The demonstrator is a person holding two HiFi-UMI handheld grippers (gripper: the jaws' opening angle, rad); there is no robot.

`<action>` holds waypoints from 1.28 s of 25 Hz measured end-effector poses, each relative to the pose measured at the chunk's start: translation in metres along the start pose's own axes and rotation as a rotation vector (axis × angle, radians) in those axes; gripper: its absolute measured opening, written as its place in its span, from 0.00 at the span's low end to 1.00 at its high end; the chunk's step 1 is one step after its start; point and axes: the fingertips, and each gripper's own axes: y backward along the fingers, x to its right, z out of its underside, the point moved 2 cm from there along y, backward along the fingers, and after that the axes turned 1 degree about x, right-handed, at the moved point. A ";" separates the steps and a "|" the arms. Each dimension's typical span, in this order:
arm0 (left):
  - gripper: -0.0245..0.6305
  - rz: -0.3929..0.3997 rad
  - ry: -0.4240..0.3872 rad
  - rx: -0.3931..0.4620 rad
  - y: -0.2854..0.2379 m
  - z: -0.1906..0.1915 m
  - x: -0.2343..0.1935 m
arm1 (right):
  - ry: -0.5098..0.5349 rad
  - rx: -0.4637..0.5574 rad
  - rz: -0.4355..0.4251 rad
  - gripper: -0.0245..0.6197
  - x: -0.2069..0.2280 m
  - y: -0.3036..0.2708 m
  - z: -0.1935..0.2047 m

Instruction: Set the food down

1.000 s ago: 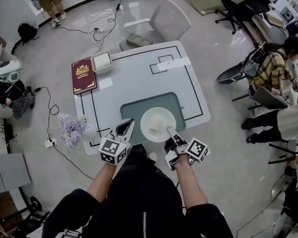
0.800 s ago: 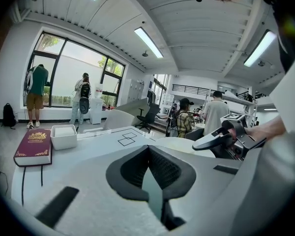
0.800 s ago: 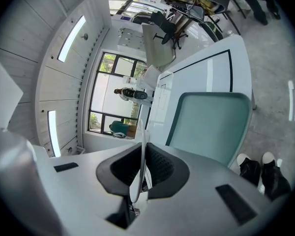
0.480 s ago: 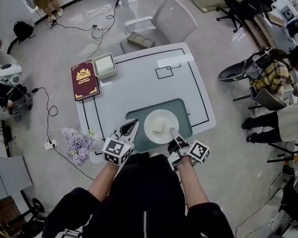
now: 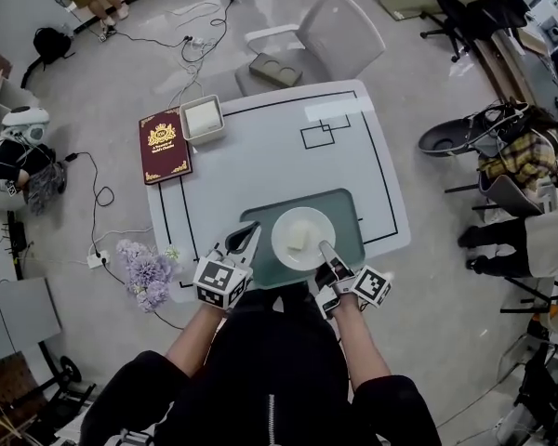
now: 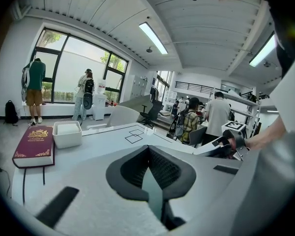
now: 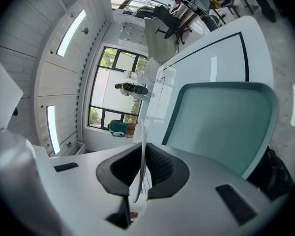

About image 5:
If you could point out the green tray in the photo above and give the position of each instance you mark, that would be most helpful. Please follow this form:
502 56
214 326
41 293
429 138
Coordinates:
349 212

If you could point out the purple flower bouquet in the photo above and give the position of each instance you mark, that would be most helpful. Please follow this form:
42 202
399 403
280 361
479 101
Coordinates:
146 272

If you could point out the person's left forearm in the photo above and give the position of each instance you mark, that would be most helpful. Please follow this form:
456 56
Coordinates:
193 342

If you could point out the person's black clothing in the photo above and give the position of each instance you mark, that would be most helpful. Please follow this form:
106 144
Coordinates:
269 379

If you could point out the white square box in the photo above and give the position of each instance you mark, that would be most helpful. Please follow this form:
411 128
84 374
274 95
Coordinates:
202 119

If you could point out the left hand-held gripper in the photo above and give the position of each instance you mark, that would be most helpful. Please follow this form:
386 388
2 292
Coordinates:
216 279

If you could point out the white vase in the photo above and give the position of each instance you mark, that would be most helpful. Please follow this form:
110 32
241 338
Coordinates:
183 260

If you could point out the person's right forearm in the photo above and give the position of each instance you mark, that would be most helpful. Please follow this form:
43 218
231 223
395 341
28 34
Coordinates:
360 346

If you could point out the dark grey round seat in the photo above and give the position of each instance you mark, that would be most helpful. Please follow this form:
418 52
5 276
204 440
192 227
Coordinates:
442 140

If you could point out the light grey chair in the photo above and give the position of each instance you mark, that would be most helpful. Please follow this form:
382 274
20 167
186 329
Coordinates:
335 35

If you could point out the grey cabinet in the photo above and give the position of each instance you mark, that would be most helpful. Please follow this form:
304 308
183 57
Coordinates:
14 318

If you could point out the black backpack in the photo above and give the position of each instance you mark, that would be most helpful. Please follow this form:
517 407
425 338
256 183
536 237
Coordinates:
51 44

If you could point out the small white power strip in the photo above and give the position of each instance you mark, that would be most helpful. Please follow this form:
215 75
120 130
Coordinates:
196 42

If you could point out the black router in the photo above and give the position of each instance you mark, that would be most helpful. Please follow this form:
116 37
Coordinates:
17 237

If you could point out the black office chair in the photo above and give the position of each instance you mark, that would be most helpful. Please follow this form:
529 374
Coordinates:
483 7

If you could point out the black weight wheel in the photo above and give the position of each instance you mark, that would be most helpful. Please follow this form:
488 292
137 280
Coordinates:
70 370

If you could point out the white table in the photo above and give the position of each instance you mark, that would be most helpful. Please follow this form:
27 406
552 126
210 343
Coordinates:
269 165

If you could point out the white round plate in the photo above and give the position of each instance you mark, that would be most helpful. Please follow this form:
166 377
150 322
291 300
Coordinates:
318 230

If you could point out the grey shell chair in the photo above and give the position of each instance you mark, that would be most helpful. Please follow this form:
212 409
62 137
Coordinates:
511 198

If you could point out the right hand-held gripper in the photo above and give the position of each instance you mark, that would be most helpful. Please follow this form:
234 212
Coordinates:
371 286

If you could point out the dark red book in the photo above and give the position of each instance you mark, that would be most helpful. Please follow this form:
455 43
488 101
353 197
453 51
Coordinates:
165 149

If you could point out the brown two-hole holder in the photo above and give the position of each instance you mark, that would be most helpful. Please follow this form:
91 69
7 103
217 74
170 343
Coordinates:
274 70

